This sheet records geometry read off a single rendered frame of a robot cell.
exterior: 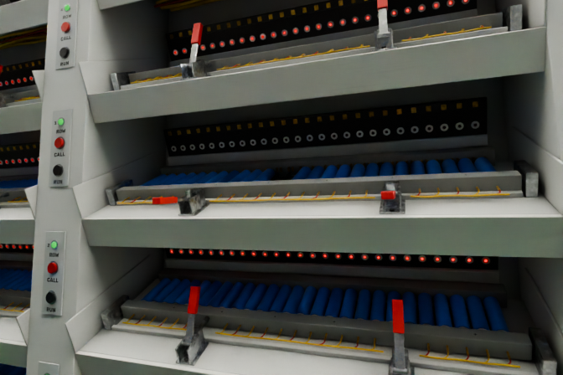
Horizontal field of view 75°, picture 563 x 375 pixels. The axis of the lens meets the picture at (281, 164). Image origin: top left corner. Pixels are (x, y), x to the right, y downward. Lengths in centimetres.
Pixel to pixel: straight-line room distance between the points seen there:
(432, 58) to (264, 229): 28
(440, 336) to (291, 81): 35
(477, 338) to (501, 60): 31
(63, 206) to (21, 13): 37
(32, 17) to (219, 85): 42
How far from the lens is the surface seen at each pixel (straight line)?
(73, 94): 68
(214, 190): 54
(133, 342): 63
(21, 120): 78
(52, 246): 67
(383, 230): 43
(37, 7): 82
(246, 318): 56
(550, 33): 48
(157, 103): 58
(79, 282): 64
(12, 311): 86
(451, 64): 46
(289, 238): 46
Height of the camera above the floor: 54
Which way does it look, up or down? 7 degrees up
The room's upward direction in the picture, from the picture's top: 1 degrees counter-clockwise
